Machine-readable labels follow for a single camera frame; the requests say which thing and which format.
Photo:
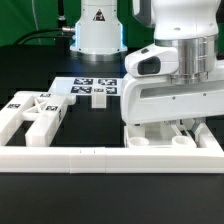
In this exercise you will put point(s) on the white marker base sheet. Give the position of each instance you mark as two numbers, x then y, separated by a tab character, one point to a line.
86	86

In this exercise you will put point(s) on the small white marker block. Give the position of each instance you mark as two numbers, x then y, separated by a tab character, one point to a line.
99	97

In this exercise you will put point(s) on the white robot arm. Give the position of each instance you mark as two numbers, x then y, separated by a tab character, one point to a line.
178	76

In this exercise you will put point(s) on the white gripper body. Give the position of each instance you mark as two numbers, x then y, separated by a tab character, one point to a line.
155	99

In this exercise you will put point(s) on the white chair seat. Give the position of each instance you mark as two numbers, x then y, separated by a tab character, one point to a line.
158	135

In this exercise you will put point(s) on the white chair back frame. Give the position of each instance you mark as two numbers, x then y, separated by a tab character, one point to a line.
44	110

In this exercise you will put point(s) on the white U-shaped obstacle frame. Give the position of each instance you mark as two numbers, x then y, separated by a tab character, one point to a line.
174	158

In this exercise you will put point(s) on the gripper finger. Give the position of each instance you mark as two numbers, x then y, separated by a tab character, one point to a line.
197	122

